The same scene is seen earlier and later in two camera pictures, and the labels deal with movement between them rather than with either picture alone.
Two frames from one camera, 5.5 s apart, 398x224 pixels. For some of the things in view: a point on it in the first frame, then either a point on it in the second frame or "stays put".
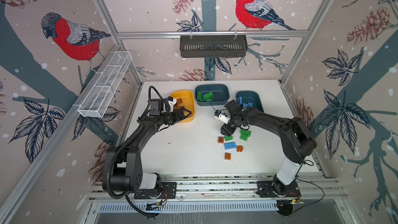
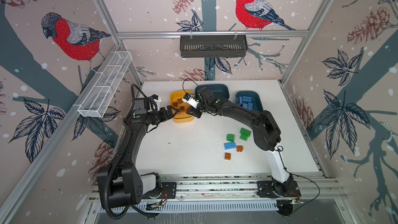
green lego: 227,138 stays put
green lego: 243,137 stays put
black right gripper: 226,129 → 201,99
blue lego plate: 229,145 stays put
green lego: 245,132 stays put
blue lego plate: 245,106 → 246,99
